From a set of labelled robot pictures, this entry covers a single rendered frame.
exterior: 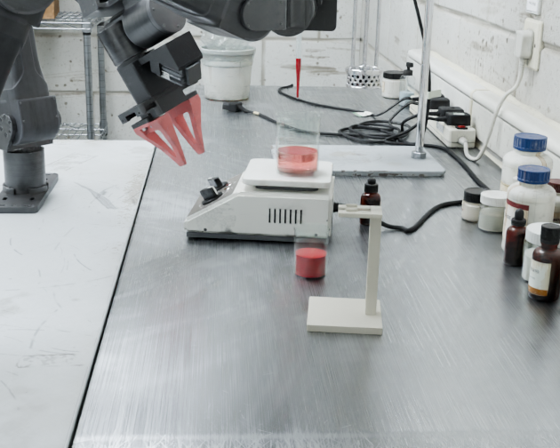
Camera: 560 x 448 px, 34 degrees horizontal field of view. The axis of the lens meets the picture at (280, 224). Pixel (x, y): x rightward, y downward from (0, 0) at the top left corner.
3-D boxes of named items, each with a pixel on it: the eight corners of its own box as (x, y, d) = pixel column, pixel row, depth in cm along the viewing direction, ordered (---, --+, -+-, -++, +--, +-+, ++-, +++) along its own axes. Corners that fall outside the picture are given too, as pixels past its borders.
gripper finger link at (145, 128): (222, 143, 124) (188, 81, 122) (185, 168, 120) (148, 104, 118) (196, 153, 129) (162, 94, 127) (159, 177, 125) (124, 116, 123)
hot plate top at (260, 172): (240, 185, 123) (240, 178, 123) (251, 164, 134) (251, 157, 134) (330, 188, 122) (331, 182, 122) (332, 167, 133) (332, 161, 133)
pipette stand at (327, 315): (306, 331, 97) (310, 215, 93) (308, 302, 105) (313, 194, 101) (382, 335, 97) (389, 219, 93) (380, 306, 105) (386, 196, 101)
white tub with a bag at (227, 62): (244, 92, 241) (244, 8, 234) (263, 100, 228) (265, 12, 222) (191, 93, 236) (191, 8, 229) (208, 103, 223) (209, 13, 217)
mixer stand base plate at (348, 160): (276, 175, 159) (276, 169, 159) (269, 148, 178) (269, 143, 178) (446, 176, 161) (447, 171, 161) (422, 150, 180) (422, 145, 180)
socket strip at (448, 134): (448, 148, 183) (450, 126, 181) (408, 110, 220) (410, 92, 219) (475, 148, 183) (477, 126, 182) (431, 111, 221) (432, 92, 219)
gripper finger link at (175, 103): (226, 140, 124) (192, 79, 122) (188, 165, 120) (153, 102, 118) (200, 150, 130) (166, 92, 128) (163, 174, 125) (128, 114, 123)
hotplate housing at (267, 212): (183, 239, 125) (182, 182, 123) (199, 212, 138) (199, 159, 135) (347, 247, 124) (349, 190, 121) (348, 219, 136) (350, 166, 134)
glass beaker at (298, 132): (290, 182, 123) (292, 120, 120) (264, 172, 128) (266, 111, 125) (332, 176, 126) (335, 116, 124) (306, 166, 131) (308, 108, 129)
